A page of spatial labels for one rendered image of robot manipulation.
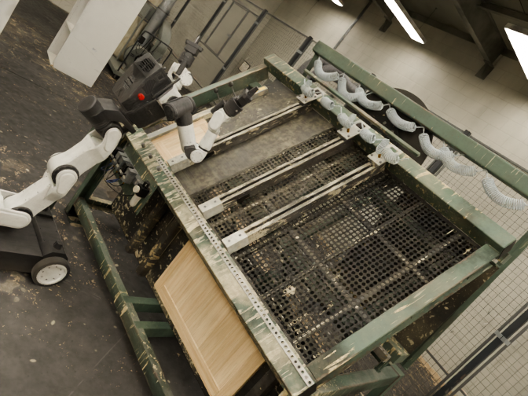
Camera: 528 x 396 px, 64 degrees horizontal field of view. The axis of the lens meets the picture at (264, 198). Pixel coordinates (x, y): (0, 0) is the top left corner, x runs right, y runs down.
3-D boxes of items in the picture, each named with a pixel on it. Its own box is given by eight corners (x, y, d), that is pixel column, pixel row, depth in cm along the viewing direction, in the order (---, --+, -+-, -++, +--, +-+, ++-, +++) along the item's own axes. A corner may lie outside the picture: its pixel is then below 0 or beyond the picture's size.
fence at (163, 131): (148, 138, 294) (146, 134, 291) (265, 89, 323) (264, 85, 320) (150, 142, 291) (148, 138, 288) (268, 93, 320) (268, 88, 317)
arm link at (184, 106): (180, 129, 227) (175, 104, 220) (169, 126, 232) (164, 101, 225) (196, 122, 234) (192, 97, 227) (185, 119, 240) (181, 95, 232)
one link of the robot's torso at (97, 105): (79, 115, 218) (108, 95, 220) (73, 103, 226) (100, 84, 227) (111, 148, 241) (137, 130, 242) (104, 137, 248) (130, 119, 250)
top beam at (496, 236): (264, 68, 342) (262, 56, 335) (274, 64, 345) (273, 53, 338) (496, 260, 211) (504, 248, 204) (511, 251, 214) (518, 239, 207)
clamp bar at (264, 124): (167, 166, 274) (158, 137, 256) (317, 99, 309) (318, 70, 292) (174, 175, 268) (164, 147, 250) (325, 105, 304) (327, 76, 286)
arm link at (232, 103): (243, 91, 225) (225, 104, 229) (254, 104, 229) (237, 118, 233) (243, 85, 236) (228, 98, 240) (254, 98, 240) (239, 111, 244)
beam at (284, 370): (122, 133, 310) (117, 121, 302) (137, 126, 313) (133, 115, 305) (294, 407, 179) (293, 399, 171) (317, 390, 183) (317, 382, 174)
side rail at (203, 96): (137, 127, 313) (133, 115, 305) (265, 75, 347) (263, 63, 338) (141, 131, 310) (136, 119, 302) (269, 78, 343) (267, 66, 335)
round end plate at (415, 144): (305, 149, 337) (372, 67, 318) (309, 152, 341) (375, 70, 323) (373, 214, 290) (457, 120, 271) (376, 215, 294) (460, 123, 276)
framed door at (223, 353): (155, 284, 277) (153, 284, 275) (205, 222, 264) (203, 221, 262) (220, 411, 223) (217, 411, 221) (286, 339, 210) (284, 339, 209)
